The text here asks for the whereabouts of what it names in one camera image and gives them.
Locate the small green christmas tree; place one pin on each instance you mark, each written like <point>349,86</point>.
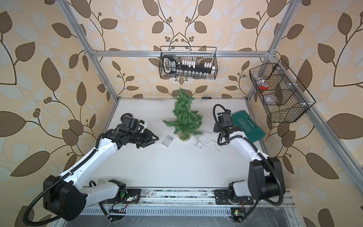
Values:
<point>187,122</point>

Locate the black wire basket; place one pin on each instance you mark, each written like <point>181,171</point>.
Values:
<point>198,53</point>
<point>287,98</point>

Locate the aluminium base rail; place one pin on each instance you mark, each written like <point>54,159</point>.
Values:
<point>186,197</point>

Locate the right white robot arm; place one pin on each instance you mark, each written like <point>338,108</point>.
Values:
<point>265,179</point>

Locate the right black wire basket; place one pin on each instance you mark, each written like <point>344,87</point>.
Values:
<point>287,98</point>

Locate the red item in basket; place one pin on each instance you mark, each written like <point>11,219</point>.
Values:
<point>262,84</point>

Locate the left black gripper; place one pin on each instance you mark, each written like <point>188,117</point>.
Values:
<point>148,138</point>

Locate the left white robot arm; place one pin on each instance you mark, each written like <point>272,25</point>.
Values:
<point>66,195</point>

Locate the clear battery box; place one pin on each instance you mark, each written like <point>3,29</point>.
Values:
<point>167,141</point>

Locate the green plastic tool case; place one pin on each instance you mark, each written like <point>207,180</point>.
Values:
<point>248,126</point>

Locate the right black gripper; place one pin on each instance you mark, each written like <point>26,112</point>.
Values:
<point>216,128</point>

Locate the back black wire basket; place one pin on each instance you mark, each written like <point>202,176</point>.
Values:
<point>198,53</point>

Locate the black tape roll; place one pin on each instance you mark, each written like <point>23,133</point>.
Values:
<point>129,115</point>

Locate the black tool in basket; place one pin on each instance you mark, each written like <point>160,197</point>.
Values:
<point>171,65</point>

